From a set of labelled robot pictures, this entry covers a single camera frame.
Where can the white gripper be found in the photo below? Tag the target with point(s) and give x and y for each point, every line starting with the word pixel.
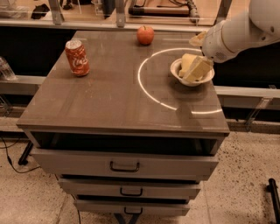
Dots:
pixel 215 44

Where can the yellow sponge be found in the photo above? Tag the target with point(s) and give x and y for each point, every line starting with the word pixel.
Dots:
pixel 188 63

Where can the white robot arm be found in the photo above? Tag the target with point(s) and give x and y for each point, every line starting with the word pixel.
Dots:
pixel 245 47

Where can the red apple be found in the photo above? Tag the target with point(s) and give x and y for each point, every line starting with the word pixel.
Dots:
pixel 145 35

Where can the grey drawer cabinet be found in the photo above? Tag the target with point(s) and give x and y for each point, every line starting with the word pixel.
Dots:
pixel 128 103

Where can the red soda can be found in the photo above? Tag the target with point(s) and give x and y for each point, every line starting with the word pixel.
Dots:
pixel 77 57

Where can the black stand leg right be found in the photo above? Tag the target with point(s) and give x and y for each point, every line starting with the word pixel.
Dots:
pixel 272 188

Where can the black stand leg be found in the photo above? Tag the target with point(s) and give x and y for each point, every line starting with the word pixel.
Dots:
pixel 272 188
pixel 25 154

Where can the bottom grey drawer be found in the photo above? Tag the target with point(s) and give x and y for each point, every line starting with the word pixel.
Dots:
pixel 118 207

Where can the grey drawer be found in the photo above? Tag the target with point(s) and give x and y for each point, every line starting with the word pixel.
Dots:
pixel 118 207
pixel 125 165
pixel 94 187

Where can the top grey drawer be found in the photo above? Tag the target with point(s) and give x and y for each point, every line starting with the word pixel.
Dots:
pixel 125 165

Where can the middle grey drawer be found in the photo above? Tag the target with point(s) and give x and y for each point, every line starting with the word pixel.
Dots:
pixel 94 187

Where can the clear plastic object left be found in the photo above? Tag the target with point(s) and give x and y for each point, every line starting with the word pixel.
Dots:
pixel 6 70

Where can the black stand leg left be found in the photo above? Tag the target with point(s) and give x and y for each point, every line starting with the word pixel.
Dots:
pixel 25 154

